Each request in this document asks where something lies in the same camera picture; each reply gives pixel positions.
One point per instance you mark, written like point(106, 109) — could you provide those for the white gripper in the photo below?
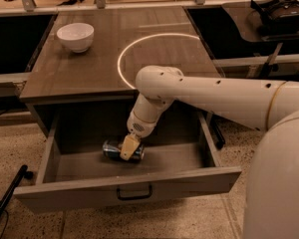
point(142, 125)

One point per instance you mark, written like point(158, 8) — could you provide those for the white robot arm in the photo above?
point(272, 191)

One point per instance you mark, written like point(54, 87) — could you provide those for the open grey top drawer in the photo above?
point(180, 159)

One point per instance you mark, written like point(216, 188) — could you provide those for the wooden cabinet with top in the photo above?
point(125, 41)

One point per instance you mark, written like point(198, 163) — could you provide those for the black metal floor bar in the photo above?
point(23, 172)

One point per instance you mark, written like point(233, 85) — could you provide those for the white ceramic bowl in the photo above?
point(78, 37)

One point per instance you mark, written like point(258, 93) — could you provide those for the dark side table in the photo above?
point(239, 37)

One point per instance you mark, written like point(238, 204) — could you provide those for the black VR headset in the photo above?
point(278, 16)

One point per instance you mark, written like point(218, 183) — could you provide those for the black drawer handle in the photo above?
point(134, 194)

